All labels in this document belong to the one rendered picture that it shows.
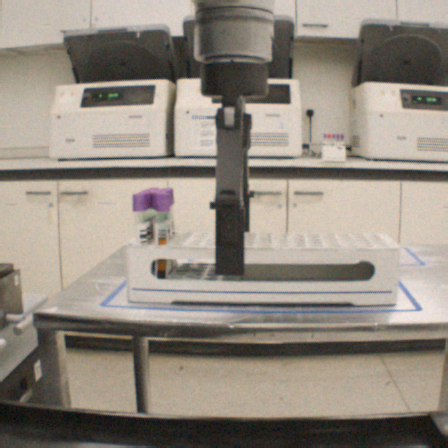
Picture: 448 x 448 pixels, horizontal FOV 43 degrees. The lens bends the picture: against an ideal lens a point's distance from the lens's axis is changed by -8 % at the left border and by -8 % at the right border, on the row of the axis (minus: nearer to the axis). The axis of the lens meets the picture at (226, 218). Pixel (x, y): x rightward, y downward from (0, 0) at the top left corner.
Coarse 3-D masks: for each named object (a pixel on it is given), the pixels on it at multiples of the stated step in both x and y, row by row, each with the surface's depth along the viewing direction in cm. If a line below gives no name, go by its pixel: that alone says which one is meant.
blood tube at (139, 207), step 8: (136, 200) 64; (144, 200) 64; (136, 208) 64; (144, 208) 64; (136, 216) 64; (144, 216) 65; (136, 224) 65; (144, 224) 65; (136, 232) 65; (144, 232) 65; (136, 240) 65; (144, 240) 65
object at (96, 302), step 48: (96, 288) 70; (432, 288) 69; (48, 336) 60; (144, 336) 59; (192, 336) 58; (240, 336) 58; (288, 336) 58; (336, 336) 57; (384, 336) 57; (432, 336) 56; (48, 384) 61; (144, 384) 105
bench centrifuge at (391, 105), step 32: (384, 32) 268; (416, 32) 266; (384, 64) 287; (416, 64) 285; (352, 96) 297; (384, 96) 256; (416, 96) 255; (352, 128) 300; (384, 128) 254; (416, 128) 253
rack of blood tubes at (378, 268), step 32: (128, 256) 64; (160, 256) 64; (192, 256) 63; (256, 256) 63; (288, 256) 63; (320, 256) 62; (352, 256) 62; (384, 256) 62; (128, 288) 65; (160, 288) 64; (192, 288) 64; (224, 288) 64; (256, 288) 63; (288, 288) 63; (320, 288) 63; (352, 288) 62; (384, 288) 62
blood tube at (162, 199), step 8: (160, 200) 64; (168, 200) 64; (160, 208) 64; (168, 208) 64; (160, 216) 64; (168, 216) 65; (160, 224) 64; (160, 232) 64; (160, 240) 64; (160, 264) 65; (160, 272) 65
